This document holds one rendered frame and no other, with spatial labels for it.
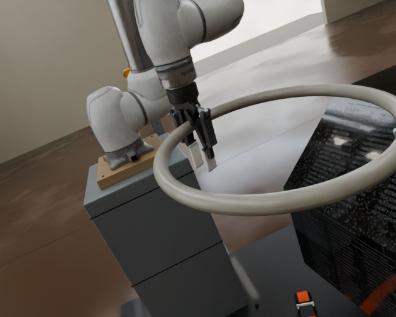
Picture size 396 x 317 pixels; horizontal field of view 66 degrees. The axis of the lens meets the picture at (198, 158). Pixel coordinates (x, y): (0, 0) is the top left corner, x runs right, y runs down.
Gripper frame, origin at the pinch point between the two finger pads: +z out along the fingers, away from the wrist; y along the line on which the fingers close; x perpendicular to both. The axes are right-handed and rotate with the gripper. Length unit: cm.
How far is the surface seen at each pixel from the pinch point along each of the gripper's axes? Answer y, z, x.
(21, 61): -643, -33, 138
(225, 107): 3.3, -10.4, 9.4
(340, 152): 22.9, 11.4, 29.6
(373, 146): 32.1, 7.4, 28.2
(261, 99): 9.3, -9.5, 16.9
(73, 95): -610, 61, 190
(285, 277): -10, 88, 34
